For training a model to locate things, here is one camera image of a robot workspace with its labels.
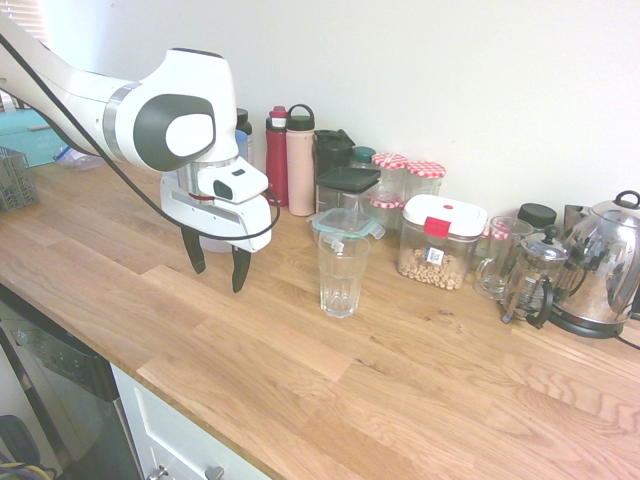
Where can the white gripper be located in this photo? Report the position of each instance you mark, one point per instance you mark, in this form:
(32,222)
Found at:
(220,225)

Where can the translucent pitcher with blue lid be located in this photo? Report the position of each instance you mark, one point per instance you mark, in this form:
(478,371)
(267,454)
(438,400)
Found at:
(215,245)

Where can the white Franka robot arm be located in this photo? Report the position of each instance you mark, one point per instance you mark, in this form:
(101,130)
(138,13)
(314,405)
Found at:
(75,95)

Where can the red water bottle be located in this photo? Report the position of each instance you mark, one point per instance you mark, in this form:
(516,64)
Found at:
(276,160)

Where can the pink water bottle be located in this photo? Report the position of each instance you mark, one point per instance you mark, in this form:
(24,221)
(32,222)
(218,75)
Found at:
(300,170)

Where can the clear faceted drinking glass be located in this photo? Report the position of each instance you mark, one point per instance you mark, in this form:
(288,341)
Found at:
(344,280)

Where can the glass container teal clip lid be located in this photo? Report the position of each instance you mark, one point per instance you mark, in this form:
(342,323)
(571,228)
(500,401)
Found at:
(345,220)

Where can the black protein powder tub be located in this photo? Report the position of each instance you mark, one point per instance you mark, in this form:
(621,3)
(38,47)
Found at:
(244,119)

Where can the clear container black square lid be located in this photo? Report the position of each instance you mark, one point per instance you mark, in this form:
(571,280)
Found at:
(347,179)

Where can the black shaker bottle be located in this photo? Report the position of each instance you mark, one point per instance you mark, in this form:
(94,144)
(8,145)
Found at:
(327,150)

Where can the clear zip plastic bag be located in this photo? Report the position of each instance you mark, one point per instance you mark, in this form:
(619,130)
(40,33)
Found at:
(75,160)

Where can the small jar red checkered lid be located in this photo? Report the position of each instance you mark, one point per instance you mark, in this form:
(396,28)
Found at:
(386,202)

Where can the jar with green lid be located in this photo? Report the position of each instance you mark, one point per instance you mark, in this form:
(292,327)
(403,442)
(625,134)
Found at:
(362,156)

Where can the white cabinet drawer front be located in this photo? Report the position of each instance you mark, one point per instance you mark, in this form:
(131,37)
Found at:
(170,435)

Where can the jar with red checkered lid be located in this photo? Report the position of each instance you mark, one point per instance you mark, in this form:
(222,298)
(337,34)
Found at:
(390,161)
(426,169)
(500,229)

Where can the black steel dishwasher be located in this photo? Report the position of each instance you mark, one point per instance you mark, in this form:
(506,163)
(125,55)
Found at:
(70,400)

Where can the cereal container white lid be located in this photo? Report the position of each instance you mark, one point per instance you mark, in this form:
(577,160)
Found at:
(442,215)

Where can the teal bread box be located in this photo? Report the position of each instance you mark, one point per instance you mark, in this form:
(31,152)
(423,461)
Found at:
(22,137)

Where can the clear glass mug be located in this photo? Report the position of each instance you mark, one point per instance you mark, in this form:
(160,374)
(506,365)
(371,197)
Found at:
(495,270)

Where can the white window blinds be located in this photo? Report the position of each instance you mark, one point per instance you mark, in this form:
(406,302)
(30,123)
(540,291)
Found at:
(30,15)

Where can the glass French press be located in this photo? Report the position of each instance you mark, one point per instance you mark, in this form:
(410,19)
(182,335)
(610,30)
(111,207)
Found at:
(535,285)

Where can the jar with black lid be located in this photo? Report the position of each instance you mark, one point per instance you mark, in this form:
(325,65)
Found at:
(536,214)

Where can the steel electric kettle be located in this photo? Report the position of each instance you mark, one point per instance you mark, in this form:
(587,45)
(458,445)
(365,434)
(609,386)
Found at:
(605,260)

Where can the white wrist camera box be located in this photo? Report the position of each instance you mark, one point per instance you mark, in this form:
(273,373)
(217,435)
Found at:
(232,180)

